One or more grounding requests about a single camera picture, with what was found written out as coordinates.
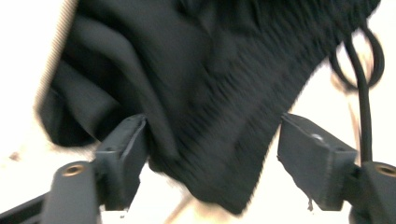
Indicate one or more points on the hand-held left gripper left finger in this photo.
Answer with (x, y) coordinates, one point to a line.
(120, 168)

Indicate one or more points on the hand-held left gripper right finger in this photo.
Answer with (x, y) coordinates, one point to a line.
(314, 161)

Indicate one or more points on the black garment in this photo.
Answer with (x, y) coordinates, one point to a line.
(202, 77)

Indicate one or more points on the white mesh laundry bag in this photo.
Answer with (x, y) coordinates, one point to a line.
(18, 77)

